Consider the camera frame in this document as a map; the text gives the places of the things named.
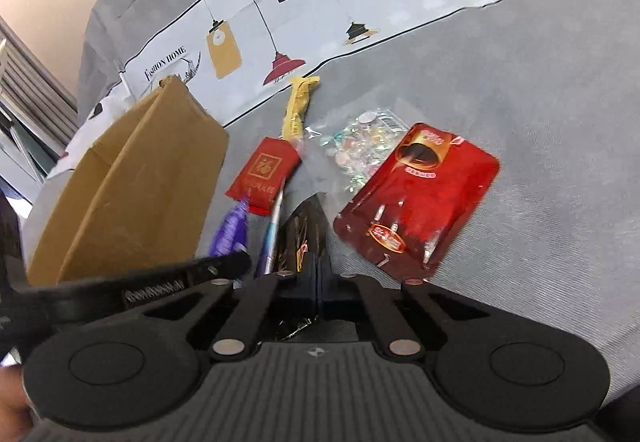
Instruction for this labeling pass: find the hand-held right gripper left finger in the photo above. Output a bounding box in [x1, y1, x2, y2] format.
[142, 253, 321, 359]

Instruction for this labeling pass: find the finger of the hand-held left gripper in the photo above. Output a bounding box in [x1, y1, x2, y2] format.
[15, 251, 252, 324]

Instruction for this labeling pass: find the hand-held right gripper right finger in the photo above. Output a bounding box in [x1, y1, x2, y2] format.
[321, 261, 502, 364]

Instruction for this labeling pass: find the black snack packet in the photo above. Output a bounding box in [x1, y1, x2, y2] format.
[274, 192, 332, 343]

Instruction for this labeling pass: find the purple snack packet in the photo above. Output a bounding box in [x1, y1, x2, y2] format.
[210, 195, 251, 258]

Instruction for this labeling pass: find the brown cardboard box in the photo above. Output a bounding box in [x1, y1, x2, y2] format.
[25, 77, 231, 286]

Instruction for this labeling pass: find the small red packet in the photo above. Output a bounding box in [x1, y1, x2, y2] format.
[225, 136, 301, 217]

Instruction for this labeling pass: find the large red snack packet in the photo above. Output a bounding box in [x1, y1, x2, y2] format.
[332, 122, 501, 284]

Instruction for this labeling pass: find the clear bag of candies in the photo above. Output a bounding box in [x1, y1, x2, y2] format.
[305, 108, 408, 196]

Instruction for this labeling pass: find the yellow snack bar packet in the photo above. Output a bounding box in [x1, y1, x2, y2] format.
[280, 76, 321, 158]

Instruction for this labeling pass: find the grey curtain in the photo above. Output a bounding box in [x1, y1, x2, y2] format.
[0, 16, 81, 183]

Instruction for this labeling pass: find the bed with printed sheet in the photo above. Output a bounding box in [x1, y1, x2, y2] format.
[30, 0, 640, 423]

